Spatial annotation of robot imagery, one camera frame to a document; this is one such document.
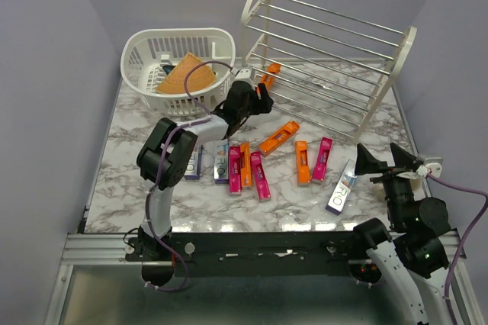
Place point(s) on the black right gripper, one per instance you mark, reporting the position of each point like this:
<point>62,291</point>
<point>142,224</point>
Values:
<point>366,162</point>

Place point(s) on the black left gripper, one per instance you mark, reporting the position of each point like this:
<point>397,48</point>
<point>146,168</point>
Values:
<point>261,106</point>

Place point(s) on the orange toothpaste box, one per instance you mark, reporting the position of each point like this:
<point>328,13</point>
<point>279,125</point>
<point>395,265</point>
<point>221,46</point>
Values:
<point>303,169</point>
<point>278,138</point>
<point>268,78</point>
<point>245,171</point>

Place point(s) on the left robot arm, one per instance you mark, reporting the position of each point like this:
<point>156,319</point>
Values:
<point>166,153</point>

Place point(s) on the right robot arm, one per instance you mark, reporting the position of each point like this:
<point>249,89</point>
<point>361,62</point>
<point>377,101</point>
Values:
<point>408,252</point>

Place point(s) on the cream metal shelf rack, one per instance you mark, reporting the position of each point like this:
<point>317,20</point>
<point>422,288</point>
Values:
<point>335,69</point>

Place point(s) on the silver Rio toothpaste box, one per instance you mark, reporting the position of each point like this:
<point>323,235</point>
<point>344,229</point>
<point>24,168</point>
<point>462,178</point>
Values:
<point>221,162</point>
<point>193,170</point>
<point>342,189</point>

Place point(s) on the pink toothpaste box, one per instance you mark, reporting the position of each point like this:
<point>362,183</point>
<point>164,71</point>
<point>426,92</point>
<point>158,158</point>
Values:
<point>234,170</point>
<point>261,183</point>
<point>320,168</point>

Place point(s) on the dark object in basket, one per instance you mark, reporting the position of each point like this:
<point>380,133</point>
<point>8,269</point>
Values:
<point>168,69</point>

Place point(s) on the white plastic basket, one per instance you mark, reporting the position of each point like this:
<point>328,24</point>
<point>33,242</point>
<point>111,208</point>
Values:
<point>202,58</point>

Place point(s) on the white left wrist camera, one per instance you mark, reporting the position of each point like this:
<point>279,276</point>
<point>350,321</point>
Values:
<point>244,74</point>

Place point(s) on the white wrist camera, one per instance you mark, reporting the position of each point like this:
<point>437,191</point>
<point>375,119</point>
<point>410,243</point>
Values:
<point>429,165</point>
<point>244,74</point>

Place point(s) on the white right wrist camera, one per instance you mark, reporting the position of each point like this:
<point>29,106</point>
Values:
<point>429,165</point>

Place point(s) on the black mounting base rail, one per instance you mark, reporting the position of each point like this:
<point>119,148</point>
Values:
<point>227,254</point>

